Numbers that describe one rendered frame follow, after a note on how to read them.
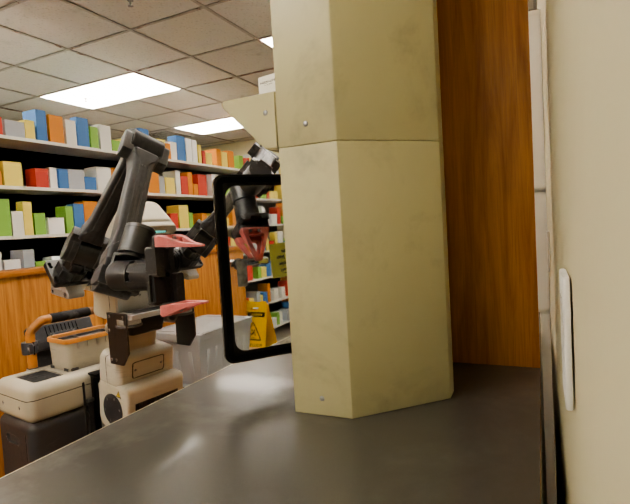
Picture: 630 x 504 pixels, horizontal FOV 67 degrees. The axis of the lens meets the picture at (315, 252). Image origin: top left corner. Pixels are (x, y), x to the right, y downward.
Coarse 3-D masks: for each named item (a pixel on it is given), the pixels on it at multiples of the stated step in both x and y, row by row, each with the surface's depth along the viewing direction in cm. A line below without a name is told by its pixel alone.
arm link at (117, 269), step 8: (120, 256) 90; (128, 256) 89; (136, 256) 89; (112, 264) 88; (120, 264) 87; (128, 264) 86; (112, 272) 87; (120, 272) 86; (112, 280) 87; (120, 280) 86; (112, 288) 88; (120, 288) 87; (128, 288) 87
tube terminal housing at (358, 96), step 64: (320, 0) 78; (384, 0) 81; (320, 64) 79; (384, 64) 81; (320, 128) 80; (384, 128) 82; (320, 192) 81; (384, 192) 82; (320, 256) 82; (384, 256) 82; (320, 320) 82; (384, 320) 83; (448, 320) 88; (320, 384) 83; (384, 384) 83; (448, 384) 88
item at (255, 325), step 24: (240, 192) 101; (264, 192) 103; (240, 216) 101; (264, 216) 104; (216, 240) 99; (240, 240) 101; (264, 240) 104; (264, 264) 104; (240, 288) 102; (264, 288) 104; (240, 312) 102; (264, 312) 104; (288, 312) 107; (240, 336) 102; (264, 336) 104; (288, 336) 107
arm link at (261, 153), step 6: (258, 144) 153; (252, 150) 150; (258, 150) 150; (264, 150) 147; (252, 156) 150; (258, 156) 131; (264, 156) 135; (270, 156) 143; (270, 162) 135; (276, 162) 151; (246, 168) 116; (276, 168) 152
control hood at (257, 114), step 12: (252, 96) 85; (264, 96) 84; (228, 108) 87; (240, 108) 86; (252, 108) 85; (264, 108) 84; (276, 108) 83; (240, 120) 86; (252, 120) 85; (264, 120) 84; (276, 120) 84; (252, 132) 85; (264, 132) 84; (276, 132) 83; (264, 144) 85; (276, 144) 84
